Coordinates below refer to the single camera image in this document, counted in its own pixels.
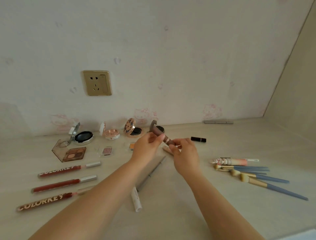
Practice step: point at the person's right hand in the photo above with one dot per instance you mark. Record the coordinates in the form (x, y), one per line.
(187, 160)

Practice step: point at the person's left hand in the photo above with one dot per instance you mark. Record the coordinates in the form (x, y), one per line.
(145, 150)

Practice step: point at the orange single eyeshadow pan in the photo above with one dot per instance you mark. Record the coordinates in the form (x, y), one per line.
(132, 146)

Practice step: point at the ornate rose gold lip tube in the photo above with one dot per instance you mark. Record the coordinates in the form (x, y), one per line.
(168, 149)

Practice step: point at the grey slim eyeliner pencil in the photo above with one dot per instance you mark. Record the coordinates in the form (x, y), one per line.
(150, 173)

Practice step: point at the brown lipstick tube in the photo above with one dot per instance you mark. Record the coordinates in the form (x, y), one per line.
(165, 139)

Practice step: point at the black lipstick tube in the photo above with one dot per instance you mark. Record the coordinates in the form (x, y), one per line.
(198, 139)

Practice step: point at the small dark round compact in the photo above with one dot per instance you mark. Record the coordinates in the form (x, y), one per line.
(160, 128)

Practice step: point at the pink blue patterned compact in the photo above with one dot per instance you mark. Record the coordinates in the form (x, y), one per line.
(129, 126)

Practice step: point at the white floral round compact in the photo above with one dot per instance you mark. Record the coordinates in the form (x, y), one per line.
(111, 134)

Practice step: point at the pink single eyeshadow pan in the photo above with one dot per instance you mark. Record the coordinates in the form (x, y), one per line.
(107, 150)

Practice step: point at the white concealer tube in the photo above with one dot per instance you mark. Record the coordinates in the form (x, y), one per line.
(136, 200)

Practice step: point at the silver round cushion compact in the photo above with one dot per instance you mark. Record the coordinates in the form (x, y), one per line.
(84, 137)

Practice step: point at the brown Colorkey lip gloss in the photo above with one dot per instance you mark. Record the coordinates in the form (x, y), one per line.
(44, 201)

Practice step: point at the person's left forearm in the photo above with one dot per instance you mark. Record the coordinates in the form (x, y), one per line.
(86, 210)

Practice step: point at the person's right forearm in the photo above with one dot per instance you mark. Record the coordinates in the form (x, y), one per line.
(227, 217)

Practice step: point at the light wooden table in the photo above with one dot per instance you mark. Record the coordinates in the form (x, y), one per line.
(172, 217)

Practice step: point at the white wardrobe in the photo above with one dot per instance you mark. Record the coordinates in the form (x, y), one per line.
(301, 235)

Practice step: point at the gold wall socket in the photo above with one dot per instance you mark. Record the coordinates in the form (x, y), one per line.
(97, 83)

